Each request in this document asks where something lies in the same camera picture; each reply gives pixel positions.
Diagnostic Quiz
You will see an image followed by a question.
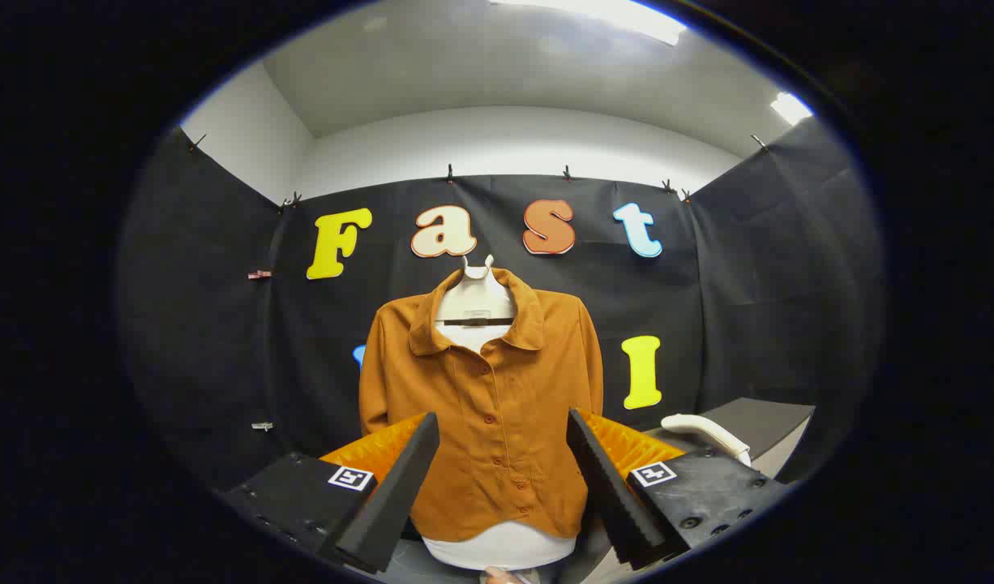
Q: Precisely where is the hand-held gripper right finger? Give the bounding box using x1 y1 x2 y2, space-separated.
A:
566 408 790 570

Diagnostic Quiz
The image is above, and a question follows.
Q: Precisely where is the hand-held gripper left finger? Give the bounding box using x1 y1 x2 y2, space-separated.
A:
221 411 441 575

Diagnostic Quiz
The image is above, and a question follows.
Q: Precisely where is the white garment steamer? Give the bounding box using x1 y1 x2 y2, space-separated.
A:
661 414 753 467

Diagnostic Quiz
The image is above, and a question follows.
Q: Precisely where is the orange-brown button shirt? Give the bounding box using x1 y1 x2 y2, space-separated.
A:
358 268 605 543

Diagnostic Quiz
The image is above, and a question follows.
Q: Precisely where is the grey side table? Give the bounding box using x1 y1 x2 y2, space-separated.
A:
643 397 816 479

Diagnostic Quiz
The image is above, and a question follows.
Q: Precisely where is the white mannequin torso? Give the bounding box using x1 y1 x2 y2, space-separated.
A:
422 254 579 571

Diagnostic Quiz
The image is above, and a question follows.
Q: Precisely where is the black backdrop cloth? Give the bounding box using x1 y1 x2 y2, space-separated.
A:
116 118 883 520

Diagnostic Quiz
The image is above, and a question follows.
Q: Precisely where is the small ceiling light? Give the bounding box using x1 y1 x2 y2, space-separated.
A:
770 92 814 127

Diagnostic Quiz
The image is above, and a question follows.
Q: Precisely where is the long ceiling light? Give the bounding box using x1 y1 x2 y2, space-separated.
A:
489 0 688 47

